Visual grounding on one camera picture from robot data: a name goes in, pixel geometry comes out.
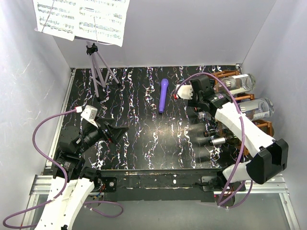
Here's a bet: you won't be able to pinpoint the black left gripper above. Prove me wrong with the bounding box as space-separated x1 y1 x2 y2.
76 115 129 154

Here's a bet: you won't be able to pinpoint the clear glass bottle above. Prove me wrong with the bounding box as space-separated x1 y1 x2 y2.
220 74 256 95

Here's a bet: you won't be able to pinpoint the clear plastic bottle blue label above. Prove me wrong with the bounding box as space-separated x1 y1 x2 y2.
238 98 274 121

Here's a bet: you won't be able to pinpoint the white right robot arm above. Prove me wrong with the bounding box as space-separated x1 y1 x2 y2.
189 73 289 191

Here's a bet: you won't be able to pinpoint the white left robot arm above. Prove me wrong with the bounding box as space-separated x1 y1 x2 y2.
35 117 129 230

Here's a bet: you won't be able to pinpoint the dark bottle brown label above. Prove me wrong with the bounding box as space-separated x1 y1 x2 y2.
203 129 220 138

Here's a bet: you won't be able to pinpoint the dark wine bottle silver cap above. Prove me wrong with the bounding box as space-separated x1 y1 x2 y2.
209 135 241 146

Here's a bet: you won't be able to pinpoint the brown wooden wine rack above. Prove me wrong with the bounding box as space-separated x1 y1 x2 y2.
213 74 274 157

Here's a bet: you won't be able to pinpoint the purple toy microphone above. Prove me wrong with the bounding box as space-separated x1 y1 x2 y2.
159 78 169 114

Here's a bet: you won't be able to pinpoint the lilac music stand tripod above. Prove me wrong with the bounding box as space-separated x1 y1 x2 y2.
75 36 122 102

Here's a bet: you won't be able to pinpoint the white sheet music pages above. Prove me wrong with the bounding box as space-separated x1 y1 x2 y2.
33 0 130 47

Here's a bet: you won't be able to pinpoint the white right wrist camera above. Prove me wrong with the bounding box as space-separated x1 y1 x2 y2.
176 84 193 100

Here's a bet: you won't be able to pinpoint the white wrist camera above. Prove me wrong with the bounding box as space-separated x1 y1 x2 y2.
81 105 97 122
176 84 193 100

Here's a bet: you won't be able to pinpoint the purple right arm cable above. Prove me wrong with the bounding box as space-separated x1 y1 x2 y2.
174 72 254 207

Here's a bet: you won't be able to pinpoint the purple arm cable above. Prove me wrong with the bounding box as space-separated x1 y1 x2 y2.
174 72 254 207
2 107 124 229

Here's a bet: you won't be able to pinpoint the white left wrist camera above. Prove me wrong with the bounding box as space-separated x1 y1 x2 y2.
81 105 97 122

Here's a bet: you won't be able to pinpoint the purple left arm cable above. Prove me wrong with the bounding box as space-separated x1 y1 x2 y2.
2 107 124 229

